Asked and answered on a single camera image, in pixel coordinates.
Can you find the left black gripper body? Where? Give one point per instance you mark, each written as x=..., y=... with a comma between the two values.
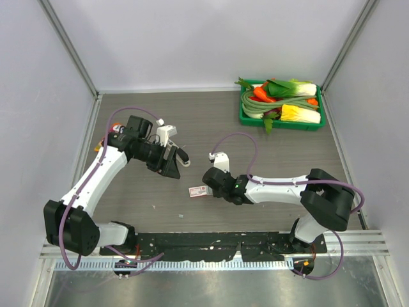
x=151, y=154

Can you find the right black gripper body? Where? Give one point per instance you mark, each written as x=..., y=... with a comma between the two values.
x=218, y=194

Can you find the red white staple box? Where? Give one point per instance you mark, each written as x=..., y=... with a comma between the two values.
x=200, y=191

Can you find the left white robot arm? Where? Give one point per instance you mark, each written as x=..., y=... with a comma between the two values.
x=69, y=222

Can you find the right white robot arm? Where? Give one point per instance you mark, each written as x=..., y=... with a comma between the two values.
x=328, y=202

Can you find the green leafy herb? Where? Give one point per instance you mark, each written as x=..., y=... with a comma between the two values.
x=268, y=123

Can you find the green long beans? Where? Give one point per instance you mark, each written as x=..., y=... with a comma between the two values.
x=252, y=107

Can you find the yellow white cabbage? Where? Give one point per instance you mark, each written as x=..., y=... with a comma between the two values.
x=291, y=113

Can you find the green plastic tray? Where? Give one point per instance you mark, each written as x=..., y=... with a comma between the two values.
x=275, y=114

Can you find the orange carrot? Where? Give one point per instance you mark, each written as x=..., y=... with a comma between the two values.
x=260, y=93

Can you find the white green bok choy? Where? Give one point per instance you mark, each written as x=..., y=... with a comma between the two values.
x=287, y=89

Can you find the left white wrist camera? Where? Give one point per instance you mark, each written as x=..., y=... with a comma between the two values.
x=164, y=132

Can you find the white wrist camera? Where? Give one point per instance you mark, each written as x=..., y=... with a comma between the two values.
x=164, y=132
x=220, y=160

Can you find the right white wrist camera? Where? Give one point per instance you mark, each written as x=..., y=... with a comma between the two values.
x=220, y=160

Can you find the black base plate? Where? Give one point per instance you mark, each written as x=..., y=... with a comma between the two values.
x=217, y=246

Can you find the white slotted cable duct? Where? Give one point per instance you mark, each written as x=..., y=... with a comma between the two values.
x=237, y=264

